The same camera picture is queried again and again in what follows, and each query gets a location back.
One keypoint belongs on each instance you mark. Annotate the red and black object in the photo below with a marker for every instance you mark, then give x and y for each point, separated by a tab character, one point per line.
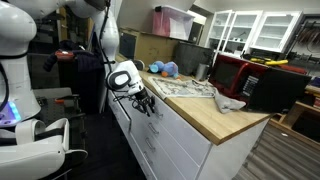
63	55

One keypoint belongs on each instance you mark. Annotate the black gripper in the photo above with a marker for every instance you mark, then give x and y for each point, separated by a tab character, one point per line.
144	98

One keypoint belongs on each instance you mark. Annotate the red tool case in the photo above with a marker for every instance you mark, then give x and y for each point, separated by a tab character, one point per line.
293	69

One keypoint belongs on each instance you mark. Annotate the white glass door cabinet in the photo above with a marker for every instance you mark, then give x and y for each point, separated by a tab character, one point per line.
276	31

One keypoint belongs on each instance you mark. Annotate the small black device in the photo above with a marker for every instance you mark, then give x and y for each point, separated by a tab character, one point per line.
140	65

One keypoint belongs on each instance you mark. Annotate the red and black microwave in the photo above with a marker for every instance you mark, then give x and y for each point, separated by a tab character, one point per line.
266	90

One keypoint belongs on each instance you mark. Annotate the brown cardboard box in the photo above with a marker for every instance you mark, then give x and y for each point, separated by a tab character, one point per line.
153	48

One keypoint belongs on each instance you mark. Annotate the black flat panel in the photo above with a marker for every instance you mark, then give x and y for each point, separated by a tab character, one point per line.
128	46

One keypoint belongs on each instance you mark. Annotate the metal cup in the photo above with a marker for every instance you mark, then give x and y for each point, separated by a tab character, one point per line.
201	72

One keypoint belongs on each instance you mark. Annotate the yellow hand tool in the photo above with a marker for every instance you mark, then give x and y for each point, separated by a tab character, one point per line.
275	62

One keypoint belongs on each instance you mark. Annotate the wooden workbench frame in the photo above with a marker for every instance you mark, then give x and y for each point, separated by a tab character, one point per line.
300	106

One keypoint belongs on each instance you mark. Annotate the grey rag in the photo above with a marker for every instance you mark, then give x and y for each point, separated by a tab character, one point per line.
226	104

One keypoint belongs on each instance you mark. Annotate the black wall tool rack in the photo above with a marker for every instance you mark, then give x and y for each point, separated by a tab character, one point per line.
308	36

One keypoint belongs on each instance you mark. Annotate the perforated grey metal table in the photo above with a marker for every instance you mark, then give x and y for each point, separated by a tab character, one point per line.
53	113

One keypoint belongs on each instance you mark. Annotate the dark jacket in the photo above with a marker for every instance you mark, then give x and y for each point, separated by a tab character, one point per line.
83	61

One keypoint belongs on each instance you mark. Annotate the pink plastic storage bin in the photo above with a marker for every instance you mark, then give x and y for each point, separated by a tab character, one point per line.
166	23

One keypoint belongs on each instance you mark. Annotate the black stand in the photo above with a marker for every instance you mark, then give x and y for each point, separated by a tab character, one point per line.
80	90

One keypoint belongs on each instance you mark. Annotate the patterned white cloth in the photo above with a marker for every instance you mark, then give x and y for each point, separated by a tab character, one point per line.
180	88

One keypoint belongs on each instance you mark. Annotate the white cabinet with wooden countertop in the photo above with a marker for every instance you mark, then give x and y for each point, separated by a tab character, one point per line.
206	116

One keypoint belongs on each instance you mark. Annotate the yellow wooden post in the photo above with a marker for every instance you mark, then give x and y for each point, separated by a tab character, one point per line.
62	28

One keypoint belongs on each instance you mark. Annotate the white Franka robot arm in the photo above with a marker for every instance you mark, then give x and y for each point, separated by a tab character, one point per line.
16	83

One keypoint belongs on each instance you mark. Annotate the blue plush toy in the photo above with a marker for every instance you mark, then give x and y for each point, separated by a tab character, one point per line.
170	69

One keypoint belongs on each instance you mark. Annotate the dark grey fabric bin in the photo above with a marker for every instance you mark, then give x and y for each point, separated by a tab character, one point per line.
190	58

